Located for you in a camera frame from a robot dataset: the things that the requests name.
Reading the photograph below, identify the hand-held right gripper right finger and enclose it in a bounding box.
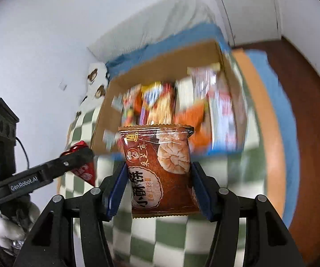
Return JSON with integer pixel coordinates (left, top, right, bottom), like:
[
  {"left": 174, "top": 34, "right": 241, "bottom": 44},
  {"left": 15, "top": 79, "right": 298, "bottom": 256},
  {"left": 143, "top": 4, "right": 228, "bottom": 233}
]
[{"left": 192, "top": 163, "right": 307, "bottom": 267}]

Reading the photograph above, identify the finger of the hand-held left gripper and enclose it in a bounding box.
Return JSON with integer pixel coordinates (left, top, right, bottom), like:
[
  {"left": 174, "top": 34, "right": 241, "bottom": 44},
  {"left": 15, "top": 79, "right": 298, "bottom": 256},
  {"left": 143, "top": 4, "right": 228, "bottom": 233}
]
[{"left": 53, "top": 147, "right": 94, "bottom": 180}]

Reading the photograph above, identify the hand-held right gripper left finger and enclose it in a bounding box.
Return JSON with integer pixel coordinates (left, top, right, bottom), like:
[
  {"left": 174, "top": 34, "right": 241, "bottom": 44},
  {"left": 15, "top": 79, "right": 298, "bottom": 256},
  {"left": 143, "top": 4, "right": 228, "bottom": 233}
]
[{"left": 12, "top": 163, "right": 128, "bottom": 267}]

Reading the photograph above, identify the red snack packet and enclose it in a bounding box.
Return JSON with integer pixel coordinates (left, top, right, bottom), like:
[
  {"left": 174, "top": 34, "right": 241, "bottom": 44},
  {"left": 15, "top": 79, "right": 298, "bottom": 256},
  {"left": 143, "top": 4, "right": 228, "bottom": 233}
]
[{"left": 60, "top": 141, "right": 97, "bottom": 187}]

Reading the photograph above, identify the brown pastry snack packet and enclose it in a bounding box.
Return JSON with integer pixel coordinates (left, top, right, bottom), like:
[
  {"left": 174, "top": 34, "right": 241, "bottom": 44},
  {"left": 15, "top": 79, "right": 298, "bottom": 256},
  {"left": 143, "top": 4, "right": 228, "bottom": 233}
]
[{"left": 118, "top": 124, "right": 201, "bottom": 219}]

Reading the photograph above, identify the heap of mixed snack packets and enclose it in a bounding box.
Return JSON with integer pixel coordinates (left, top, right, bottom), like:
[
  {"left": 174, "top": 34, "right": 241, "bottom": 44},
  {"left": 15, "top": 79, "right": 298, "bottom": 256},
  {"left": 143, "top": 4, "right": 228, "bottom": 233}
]
[{"left": 111, "top": 63, "right": 238, "bottom": 151}]

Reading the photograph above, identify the cardboard box with blue edge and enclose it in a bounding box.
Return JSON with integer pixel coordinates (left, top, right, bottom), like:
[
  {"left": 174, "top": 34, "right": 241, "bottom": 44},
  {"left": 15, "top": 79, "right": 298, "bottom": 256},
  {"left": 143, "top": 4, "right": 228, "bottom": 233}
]
[{"left": 90, "top": 39, "right": 248, "bottom": 156}]

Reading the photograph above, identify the person's left hand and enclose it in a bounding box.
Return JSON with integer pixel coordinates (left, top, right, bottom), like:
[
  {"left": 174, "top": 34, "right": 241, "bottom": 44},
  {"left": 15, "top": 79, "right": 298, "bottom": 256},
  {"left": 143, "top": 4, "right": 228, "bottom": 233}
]
[{"left": 0, "top": 196, "right": 41, "bottom": 245}]

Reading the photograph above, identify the green white checkered blanket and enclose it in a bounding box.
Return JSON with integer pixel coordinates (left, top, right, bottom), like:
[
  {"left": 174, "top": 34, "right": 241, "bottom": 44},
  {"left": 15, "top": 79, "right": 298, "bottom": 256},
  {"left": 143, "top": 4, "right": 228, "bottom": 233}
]
[{"left": 57, "top": 106, "right": 263, "bottom": 267}]

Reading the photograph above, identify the white bear print pillow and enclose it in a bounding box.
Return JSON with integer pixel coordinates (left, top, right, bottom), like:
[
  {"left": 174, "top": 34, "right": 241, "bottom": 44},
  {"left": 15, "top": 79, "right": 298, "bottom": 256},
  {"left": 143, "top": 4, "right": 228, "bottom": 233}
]
[{"left": 79, "top": 63, "right": 110, "bottom": 109}]

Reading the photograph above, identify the orange mattress edge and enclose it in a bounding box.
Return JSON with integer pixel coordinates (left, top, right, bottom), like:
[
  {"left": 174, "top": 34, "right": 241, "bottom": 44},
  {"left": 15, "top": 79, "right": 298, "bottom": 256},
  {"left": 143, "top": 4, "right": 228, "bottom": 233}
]
[{"left": 232, "top": 49, "right": 287, "bottom": 229}]

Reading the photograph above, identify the white door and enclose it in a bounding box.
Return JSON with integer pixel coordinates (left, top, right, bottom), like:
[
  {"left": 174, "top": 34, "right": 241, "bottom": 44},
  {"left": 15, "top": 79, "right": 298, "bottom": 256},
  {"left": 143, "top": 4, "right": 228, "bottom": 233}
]
[{"left": 206, "top": 0, "right": 283, "bottom": 48}]

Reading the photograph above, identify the black cable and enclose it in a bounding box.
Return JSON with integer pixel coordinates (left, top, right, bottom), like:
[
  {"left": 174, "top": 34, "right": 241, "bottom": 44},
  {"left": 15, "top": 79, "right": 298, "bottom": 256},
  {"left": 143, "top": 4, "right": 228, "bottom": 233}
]
[{"left": 14, "top": 136, "right": 30, "bottom": 171}]

